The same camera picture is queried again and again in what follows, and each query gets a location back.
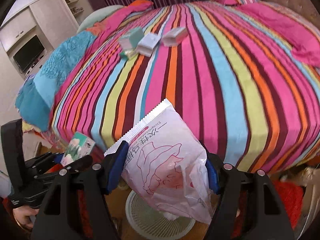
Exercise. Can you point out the white grey carton box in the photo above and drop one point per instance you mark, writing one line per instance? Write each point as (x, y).
(147, 44)

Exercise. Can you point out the teal floral packet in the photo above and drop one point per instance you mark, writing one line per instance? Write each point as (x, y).
(79, 146)

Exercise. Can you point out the striped colourful bedspread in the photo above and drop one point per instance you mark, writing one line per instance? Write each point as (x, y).
(232, 80)

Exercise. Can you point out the white pink small box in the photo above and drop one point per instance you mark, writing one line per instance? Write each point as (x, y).
(174, 37)

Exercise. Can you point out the black television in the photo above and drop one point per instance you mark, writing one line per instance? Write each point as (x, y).
(28, 53)

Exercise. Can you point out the teal white carton box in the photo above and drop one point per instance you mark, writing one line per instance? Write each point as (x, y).
(131, 38)

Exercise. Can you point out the white plastic bag red print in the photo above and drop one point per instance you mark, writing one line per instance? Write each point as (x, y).
(166, 165)

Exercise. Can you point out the person's left hand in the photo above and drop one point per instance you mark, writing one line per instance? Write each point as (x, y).
(23, 215)

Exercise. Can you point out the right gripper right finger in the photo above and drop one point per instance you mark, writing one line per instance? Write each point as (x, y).
(248, 196)

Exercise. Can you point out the blue patterned blanket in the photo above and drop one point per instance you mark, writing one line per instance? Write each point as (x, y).
(35, 98)

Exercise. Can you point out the cream carved bed frame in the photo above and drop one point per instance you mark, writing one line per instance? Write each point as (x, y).
(308, 179)

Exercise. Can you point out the white wardrobe cabinet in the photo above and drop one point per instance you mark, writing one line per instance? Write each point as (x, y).
(53, 21)

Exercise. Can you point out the small green box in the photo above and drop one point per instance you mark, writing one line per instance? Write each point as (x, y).
(128, 54)

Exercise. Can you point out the light green pillow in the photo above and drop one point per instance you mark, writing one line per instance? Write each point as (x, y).
(98, 16)

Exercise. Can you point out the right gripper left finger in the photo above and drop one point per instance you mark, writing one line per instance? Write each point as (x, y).
(75, 206)

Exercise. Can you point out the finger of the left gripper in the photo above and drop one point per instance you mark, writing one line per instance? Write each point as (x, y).
(48, 157)
(80, 165)

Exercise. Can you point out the pink folded duvet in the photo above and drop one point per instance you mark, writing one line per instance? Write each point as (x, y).
(299, 32)

